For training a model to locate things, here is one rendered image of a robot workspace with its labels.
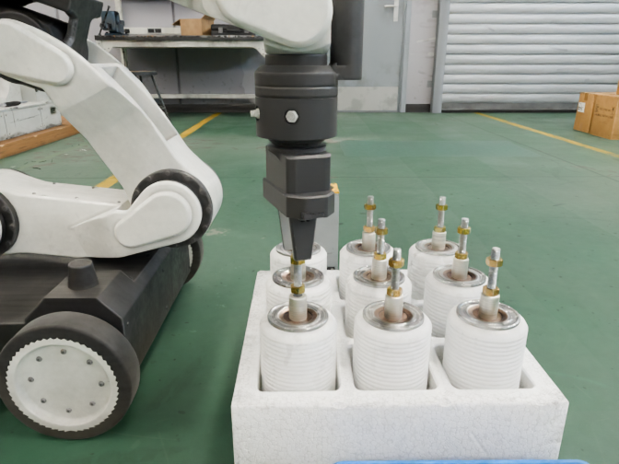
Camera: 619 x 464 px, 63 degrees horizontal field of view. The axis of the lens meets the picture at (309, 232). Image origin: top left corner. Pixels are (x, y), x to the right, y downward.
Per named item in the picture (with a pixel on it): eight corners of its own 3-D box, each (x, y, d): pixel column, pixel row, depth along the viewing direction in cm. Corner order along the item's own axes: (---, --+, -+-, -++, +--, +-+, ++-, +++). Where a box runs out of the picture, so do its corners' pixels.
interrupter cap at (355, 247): (349, 240, 89) (349, 237, 89) (392, 244, 87) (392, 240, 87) (342, 256, 82) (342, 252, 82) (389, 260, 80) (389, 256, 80)
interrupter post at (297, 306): (295, 312, 64) (294, 289, 63) (310, 317, 63) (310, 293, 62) (284, 320, 62) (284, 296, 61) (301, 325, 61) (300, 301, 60)
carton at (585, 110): (608, 129, 420) (615, 92, 411) (625, 133, 398) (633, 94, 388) (573, 129, 421) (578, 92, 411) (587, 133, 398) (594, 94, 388)
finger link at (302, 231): (288, 260, 58) (287, 208, 56) (314, 256, 59) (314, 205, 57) (293, 265, 56) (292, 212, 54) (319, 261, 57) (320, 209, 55)
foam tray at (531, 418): (238, 526, 63) (230, 406, 57) (260, 353, 100) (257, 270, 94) (546, 520, 64) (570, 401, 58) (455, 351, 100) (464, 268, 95)
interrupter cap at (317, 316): (288, 300, 67) (288, 295, 67) (339, 314, 64) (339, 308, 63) (255, 324, 61) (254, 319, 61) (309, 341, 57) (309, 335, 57)
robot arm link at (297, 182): (356, 214, 53) (361, 98, 50) (270, 225, 50) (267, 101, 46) (313, 188, 65) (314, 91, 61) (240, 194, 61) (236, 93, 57)
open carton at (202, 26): (186, 38, 516) (184, 14, 509) (222, 38, 507) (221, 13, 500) (172, 37, 488) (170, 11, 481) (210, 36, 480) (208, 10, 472)
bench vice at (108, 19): (111, 37, 477) (109, 9, 469) (130, 37, 478) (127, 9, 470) (95, 35, 439) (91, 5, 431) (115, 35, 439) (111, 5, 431)
